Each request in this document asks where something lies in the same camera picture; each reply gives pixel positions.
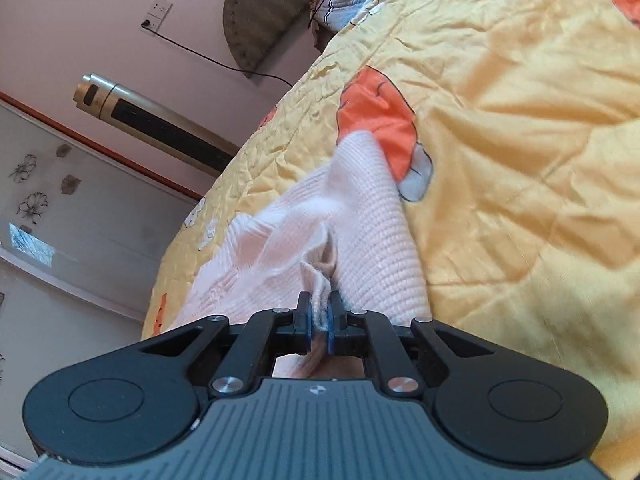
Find white wardrobe with flower decals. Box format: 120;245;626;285
0;92;202;462

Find grey padded headboard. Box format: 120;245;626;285
222;0;372;79

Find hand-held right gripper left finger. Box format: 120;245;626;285
140;291;317;400

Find pink knit sweater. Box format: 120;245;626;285
172;130;431;382

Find gold tower fan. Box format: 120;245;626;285
73;73;241;179

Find yellow carrot print blanket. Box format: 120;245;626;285
141;0;640;472

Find black power cable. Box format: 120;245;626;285
142;19;296;90

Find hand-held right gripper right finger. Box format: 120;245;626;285
326;292;494;399

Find white wall socket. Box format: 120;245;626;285
140;0;174;34

